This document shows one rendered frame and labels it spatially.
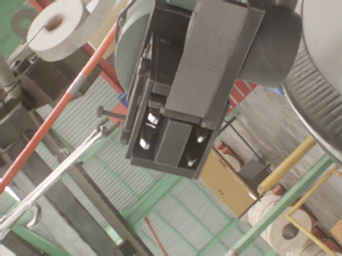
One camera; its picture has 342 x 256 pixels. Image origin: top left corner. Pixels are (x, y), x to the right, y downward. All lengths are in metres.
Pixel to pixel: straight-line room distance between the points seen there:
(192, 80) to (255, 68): 0.06
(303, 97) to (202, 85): 0.15
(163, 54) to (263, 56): 0.11
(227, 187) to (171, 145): 10.21
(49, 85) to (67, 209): 0.31
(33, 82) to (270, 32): 0.90
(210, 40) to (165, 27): 0.14
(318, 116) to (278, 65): 0.08
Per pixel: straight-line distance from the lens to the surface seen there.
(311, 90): 0.55
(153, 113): 0.47
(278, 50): 0.44
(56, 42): 1.15
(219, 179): 10.54
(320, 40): 0.63
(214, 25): 0.41
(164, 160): 0.49
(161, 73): 0.47
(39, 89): 1.27
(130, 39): 0.58
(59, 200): 1.25
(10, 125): 1.23
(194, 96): 0.44
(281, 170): 4.38
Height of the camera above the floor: 1.47
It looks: 2 degrees down
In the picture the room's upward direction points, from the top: 134 degrees counter-clockwise
